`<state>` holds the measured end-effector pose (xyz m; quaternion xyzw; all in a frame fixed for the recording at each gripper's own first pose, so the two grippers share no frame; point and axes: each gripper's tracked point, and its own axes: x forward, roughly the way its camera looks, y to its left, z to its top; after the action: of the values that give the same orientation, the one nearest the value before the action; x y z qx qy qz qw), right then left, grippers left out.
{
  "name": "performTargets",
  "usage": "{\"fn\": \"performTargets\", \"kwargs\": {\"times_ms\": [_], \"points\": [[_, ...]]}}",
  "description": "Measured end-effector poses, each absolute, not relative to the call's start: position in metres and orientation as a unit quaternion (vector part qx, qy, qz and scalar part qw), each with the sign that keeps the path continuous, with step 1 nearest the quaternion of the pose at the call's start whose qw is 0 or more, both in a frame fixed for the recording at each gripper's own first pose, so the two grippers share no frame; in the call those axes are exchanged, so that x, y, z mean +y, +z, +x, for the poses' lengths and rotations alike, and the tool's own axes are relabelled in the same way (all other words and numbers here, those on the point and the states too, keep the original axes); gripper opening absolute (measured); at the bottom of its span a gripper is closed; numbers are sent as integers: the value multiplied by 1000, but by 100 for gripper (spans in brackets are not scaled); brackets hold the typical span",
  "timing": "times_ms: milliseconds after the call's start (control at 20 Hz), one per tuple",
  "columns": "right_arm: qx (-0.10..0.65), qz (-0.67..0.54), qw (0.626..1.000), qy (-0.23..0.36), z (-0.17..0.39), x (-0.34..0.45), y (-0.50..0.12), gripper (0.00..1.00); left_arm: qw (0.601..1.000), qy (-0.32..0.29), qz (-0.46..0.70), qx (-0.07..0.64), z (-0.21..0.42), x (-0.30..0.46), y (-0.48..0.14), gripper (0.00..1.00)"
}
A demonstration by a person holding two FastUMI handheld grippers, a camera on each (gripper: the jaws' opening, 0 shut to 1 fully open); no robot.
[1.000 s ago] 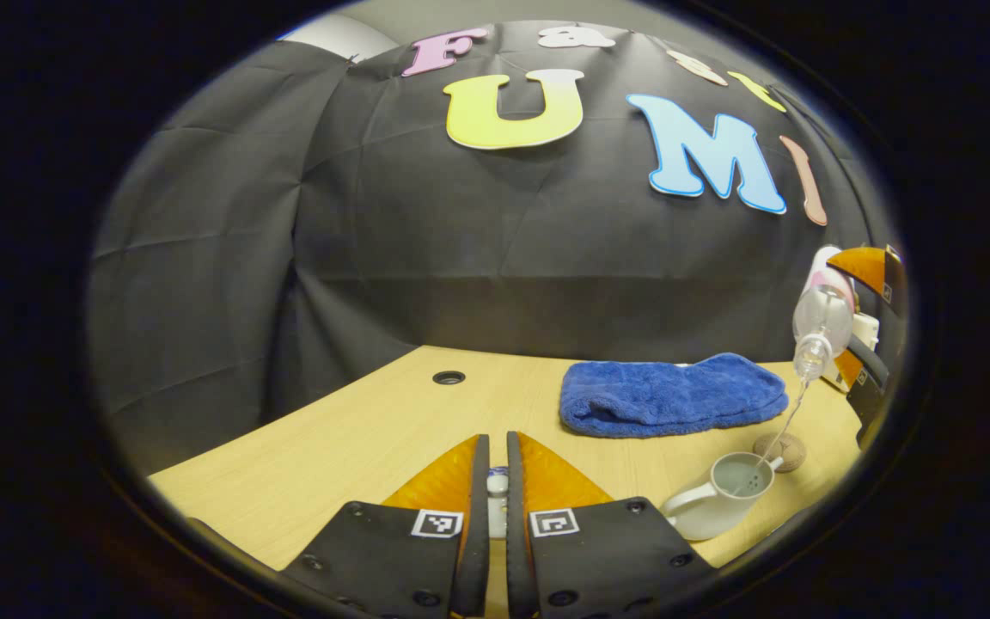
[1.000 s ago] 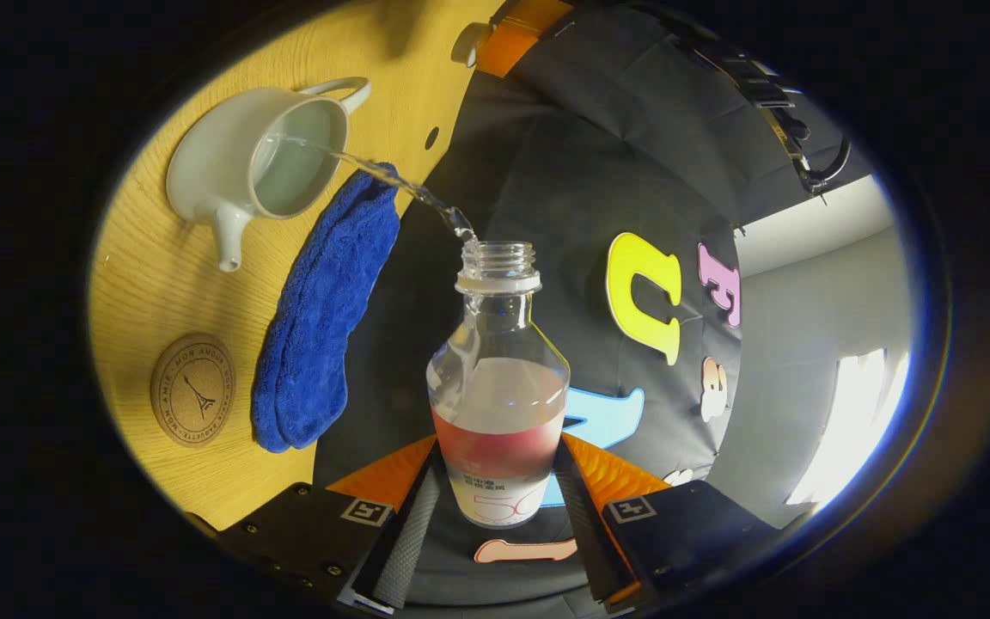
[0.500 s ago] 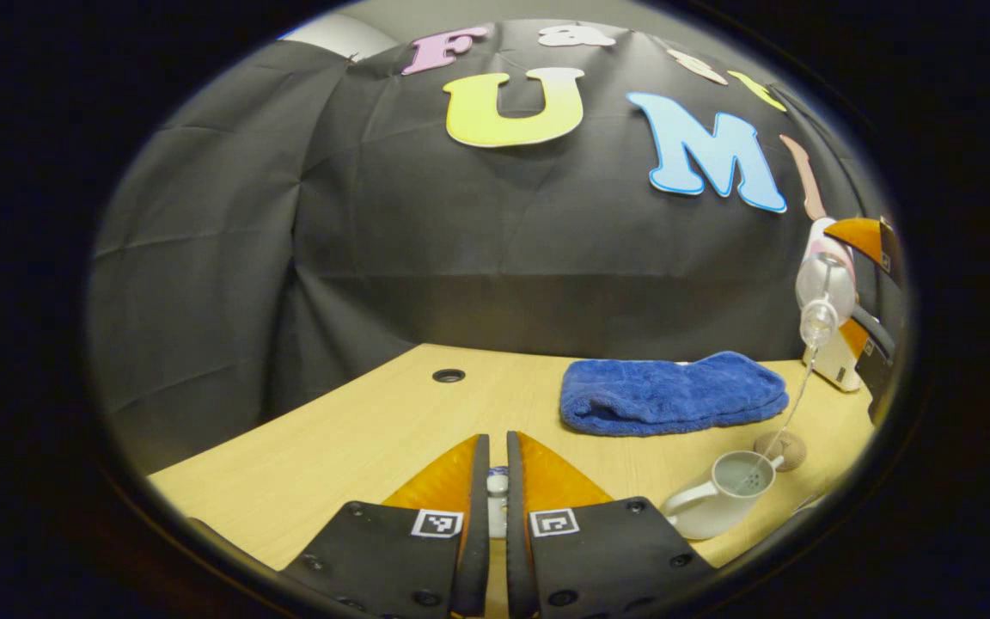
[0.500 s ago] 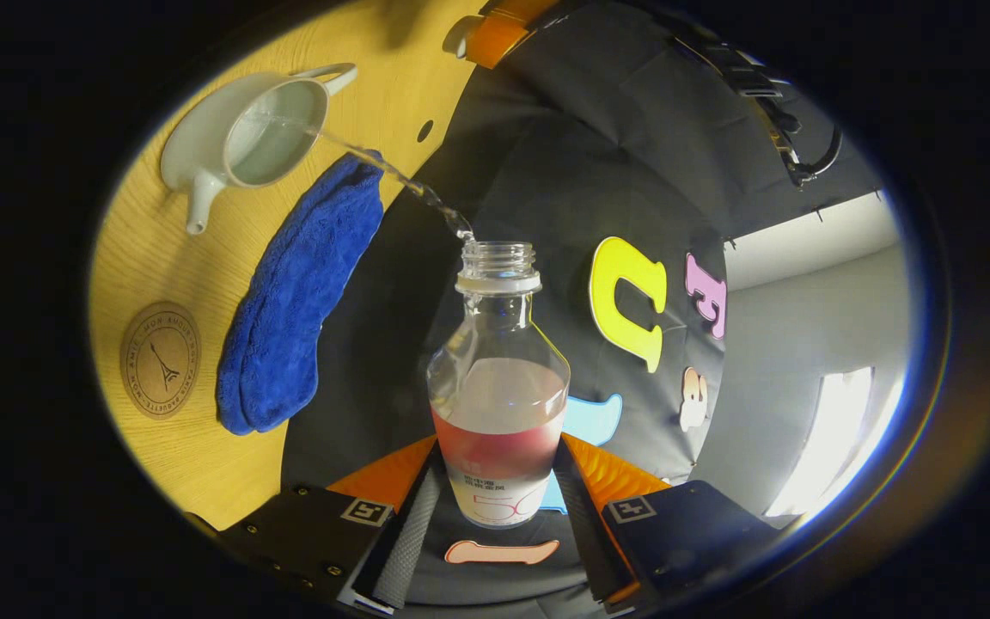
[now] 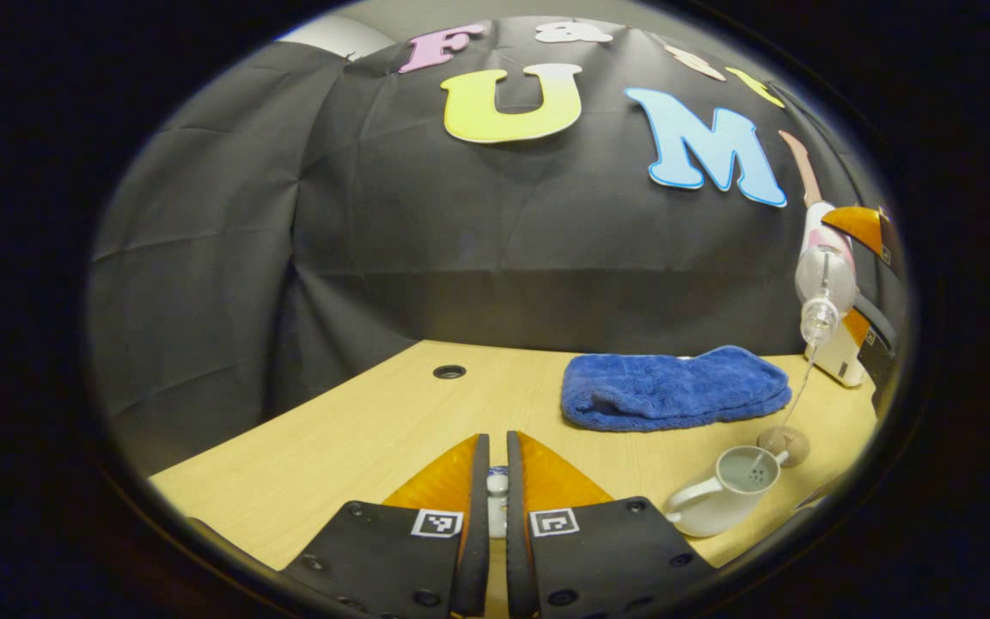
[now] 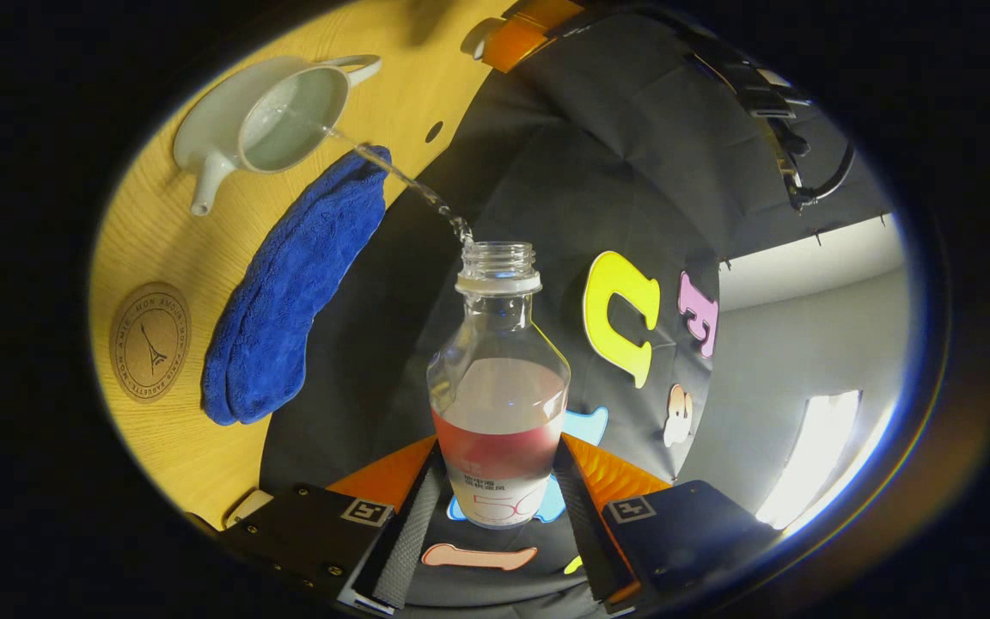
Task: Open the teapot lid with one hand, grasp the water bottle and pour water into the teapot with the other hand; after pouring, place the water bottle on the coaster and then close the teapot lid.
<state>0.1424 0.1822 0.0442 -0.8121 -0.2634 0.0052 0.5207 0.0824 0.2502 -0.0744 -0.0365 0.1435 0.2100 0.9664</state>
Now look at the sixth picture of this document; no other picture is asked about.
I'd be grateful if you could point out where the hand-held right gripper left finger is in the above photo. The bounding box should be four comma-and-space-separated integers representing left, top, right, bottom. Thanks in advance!
218, 434, 449, 616

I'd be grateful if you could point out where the blue towel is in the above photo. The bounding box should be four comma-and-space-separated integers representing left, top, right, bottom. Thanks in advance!
201, 144, 393, 426

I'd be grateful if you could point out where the white teacup lid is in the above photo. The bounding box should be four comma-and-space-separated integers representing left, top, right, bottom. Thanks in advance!
463, 15, 509, 61

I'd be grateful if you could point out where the clear water bottle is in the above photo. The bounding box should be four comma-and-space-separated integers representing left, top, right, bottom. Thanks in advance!
426, 241, 571, 530

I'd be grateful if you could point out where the white teacup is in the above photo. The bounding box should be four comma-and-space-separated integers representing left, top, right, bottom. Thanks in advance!
173, 54, 382, 218

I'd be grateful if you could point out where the round cork coaster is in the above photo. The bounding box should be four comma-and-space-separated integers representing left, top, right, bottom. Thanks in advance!
109, 282, 193, 404

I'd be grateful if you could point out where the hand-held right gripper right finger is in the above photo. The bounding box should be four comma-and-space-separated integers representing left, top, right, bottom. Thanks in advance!
553, 432, 784, 613

